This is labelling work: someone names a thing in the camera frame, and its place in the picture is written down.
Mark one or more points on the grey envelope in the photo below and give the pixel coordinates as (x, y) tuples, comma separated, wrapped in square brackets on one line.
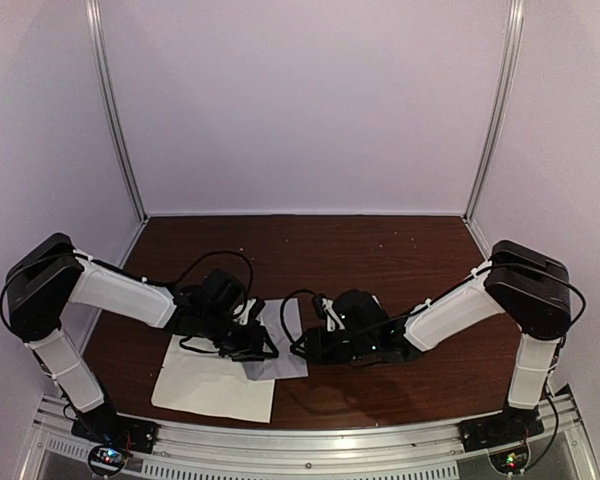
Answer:
[(286, 366)]

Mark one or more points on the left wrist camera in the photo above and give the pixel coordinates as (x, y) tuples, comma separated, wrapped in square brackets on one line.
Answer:
[(248, 311)]

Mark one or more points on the white letter sheet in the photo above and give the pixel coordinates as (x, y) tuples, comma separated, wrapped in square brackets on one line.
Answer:
[(254, 369)]

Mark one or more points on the front aluminium rail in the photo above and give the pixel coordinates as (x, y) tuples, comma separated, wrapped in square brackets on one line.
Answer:
[(429, 450)]

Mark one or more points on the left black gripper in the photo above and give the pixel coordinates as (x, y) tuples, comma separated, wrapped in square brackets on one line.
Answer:
[(251, 348)]

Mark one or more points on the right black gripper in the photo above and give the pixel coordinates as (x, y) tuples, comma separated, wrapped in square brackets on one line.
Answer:
[(317, 350)]

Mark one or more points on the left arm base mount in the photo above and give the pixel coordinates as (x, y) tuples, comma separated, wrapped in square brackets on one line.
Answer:
[(111, 453)]

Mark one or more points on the left aluminium frame post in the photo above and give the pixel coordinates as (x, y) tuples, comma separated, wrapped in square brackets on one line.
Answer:
[(98, 41)]

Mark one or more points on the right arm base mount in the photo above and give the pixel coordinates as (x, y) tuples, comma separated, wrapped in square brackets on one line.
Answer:
[(506, 440)]

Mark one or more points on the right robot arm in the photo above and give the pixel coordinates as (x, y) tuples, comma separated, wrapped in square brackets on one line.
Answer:
[(534, 290)]

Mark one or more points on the right aluminium frame post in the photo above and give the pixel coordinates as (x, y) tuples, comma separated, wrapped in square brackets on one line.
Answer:
[(509, 62)]

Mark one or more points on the lower white paper sheet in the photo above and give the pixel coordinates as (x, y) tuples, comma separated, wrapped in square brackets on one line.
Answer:
[(204, 384)]

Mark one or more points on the aluminium frame post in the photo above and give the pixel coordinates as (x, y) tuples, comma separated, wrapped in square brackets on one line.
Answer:
[(509, 62), (98, 41)]

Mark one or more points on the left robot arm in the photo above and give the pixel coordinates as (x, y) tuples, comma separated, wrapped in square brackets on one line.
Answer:
[(56, 278)]

